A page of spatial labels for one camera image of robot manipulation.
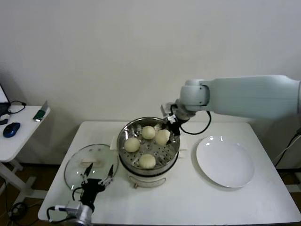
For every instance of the white round plate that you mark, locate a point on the white round plate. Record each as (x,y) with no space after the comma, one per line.
(225,162)

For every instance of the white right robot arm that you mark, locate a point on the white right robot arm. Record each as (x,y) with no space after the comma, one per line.
(247,94)

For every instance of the blue computer mouse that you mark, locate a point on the blue computer mouse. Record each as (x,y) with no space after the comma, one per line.
(11,130)

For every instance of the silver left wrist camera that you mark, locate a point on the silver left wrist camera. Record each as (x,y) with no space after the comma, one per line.
(73,208)

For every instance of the white steamed baozi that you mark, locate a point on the white steamed baozi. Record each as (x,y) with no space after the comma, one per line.
(147,161)
(161,137)
(148,132)
(131,144)

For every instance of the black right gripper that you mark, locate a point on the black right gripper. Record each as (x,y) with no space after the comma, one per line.
(175,126)

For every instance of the black wall plug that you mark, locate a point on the black wall plug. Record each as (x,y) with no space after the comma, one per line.
(298,131)

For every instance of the open laptop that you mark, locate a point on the open laptop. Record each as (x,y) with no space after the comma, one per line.
(2,94)

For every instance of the white side table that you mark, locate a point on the white side table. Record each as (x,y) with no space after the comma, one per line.
(21,141)

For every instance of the perforated steel steamer basket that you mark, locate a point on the perforated steel steamer basket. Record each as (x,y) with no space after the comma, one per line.
(127,135)

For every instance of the white electric cooker base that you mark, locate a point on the white electric cooker base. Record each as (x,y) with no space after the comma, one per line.
(145,181)

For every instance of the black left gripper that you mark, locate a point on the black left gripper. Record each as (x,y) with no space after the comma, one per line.
(90,189)

